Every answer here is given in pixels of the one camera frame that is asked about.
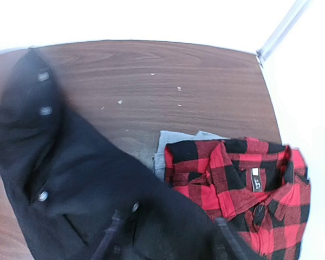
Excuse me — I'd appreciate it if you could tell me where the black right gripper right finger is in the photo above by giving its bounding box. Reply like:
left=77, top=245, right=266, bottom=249
left=215, top=217, right=263, bottom=260

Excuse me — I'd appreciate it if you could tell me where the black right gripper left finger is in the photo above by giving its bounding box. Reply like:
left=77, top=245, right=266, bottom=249
left=91, top=211, right=122, bottom=260

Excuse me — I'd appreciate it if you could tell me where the black long sleeve shirt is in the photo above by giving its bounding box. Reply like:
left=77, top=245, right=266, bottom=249
left=0, top=50, right=226, bottom=259

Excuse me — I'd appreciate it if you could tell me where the red black plaid shirt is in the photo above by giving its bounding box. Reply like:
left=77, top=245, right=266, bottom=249
left=165, top=138, right=311, bottom=259

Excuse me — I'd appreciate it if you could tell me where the grey folded shirt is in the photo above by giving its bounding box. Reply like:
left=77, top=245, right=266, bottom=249
left=154, top=131, right=229, bottom=181

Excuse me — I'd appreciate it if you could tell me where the aluminium right corner post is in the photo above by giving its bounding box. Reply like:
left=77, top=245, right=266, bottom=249
left=256, top=0, right=312, bottom=68

